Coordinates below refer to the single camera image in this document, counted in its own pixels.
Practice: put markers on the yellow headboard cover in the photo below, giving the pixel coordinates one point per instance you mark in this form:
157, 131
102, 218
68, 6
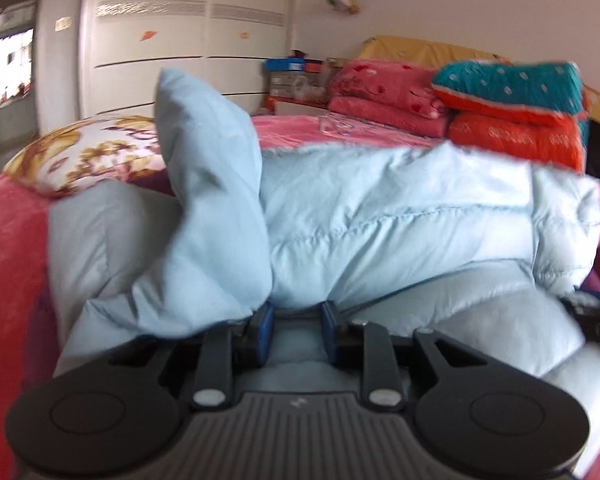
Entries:
415, 47

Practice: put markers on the yellow floral pillow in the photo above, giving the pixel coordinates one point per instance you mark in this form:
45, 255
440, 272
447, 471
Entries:
95, 152

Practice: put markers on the white wardrobe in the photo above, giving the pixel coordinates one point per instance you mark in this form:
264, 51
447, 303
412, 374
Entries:
180, 35

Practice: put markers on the blue box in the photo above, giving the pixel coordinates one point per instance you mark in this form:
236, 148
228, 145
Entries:
292, 65

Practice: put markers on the light blue down jacket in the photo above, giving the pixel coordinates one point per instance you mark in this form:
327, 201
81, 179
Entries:
380, 210

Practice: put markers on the pink heart print blanket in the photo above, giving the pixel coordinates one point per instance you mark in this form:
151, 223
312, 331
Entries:
10, 260

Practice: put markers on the pink folded quilt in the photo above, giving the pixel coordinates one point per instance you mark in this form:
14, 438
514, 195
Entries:
385, 95

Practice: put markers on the teal and orange folded quilt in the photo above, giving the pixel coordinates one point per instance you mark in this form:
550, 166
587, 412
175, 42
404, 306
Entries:
515, 105

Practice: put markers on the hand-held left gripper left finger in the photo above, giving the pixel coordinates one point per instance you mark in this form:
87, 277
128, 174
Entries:
262, 332

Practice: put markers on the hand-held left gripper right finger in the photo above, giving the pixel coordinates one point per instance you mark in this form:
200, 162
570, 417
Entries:
330, 332

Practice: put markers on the window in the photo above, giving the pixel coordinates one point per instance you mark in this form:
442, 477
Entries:
7, 67

